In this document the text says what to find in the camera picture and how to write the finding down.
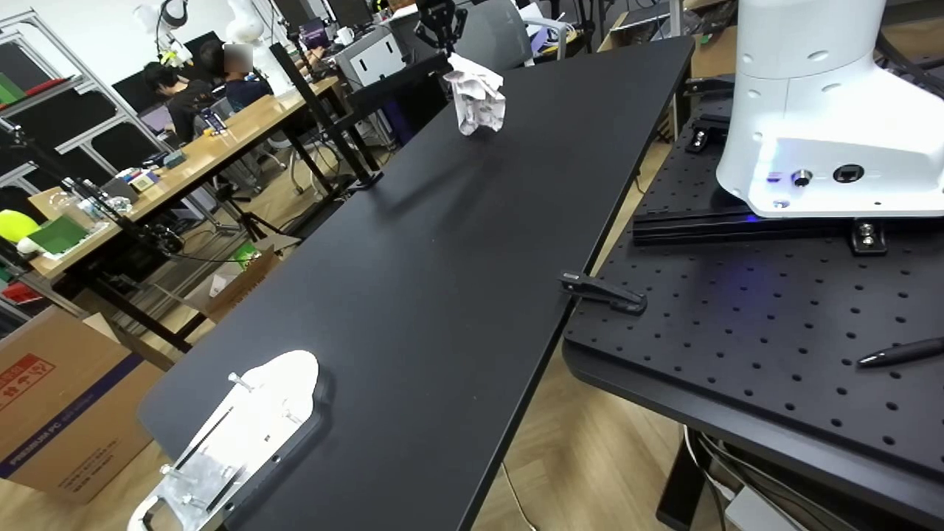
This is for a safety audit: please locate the green mat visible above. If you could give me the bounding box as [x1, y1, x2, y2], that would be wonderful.
[26, 214, 91, 259]

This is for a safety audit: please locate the large cardboard box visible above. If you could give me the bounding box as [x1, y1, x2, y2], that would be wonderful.
[0, 305, 167, 507]

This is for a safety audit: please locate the white robot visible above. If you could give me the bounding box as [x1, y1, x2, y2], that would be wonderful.
[223, 0, 297, 98]

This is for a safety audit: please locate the silver metal plate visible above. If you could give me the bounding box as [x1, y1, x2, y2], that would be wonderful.
[126, 350, 323, 531]

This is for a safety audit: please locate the black bracket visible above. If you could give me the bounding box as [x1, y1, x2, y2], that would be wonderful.
[684, 113, 732, 155]

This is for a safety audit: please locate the black stand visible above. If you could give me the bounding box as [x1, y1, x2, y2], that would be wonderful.
[268, 42, 455, 191]

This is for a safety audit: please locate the long wooden table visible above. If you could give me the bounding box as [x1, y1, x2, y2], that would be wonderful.
[28, 74, 341, 355]

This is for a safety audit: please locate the white cloth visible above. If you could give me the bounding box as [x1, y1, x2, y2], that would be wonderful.
[444, 52, 507, 136]

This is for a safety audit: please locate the white cable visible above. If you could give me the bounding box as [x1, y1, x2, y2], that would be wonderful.
[500, 462, 541, 531]

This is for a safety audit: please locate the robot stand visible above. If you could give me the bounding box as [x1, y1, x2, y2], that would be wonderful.
[560, 94, 944, 531]

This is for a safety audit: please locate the grey computer case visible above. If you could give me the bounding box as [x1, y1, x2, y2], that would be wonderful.
[335, 25, 408, 91]

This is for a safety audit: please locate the person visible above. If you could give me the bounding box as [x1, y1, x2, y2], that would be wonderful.
[142, 61, 216, 145]
[198, 40, 275, 113]

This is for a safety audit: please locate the black spring clamp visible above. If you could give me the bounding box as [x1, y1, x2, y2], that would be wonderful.
[558, 271, 649, 316]

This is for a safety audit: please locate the bundle of grey cables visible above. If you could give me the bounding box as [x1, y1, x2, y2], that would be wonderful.
[681, 425, 819, 531]

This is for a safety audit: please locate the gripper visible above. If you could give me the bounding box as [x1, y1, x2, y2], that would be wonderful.
[414, 0, 468, 54]

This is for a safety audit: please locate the small open cardboard box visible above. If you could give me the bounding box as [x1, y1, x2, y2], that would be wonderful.
[183, 246, 282, 323]

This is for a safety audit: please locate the black pen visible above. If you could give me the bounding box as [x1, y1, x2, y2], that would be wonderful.
[856, 336, 944, 369]

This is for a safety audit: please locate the aluminium frame shelf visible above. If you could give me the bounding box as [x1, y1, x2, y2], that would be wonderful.
[0, 7, 194, 222]

